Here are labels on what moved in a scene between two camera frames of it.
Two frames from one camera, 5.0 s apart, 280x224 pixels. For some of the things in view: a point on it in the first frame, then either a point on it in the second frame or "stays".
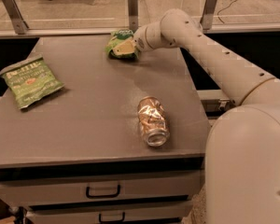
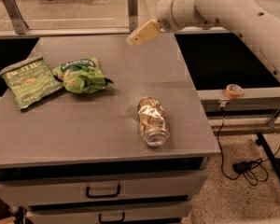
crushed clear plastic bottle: x=154 y=121 stays
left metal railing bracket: x=20 y=24 stays
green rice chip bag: x=116 y=36 -> x=82 y=75
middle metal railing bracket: x=133 y=9 stays
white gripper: x=142 y=41 -> x=163 y=15
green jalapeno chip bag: x=31 y=81 stays
